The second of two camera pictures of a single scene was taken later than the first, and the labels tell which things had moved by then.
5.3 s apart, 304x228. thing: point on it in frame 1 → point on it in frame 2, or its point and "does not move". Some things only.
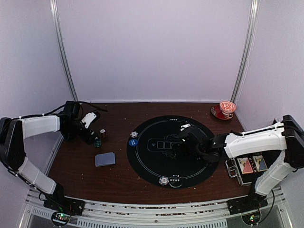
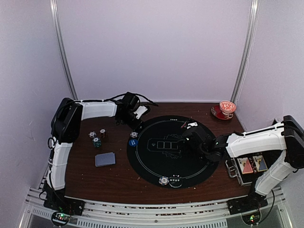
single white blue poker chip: (134, 134) does not move
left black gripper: (90, 140) → (137, 125)
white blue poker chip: (164, 180) does not move
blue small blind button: (133, 142) does not move
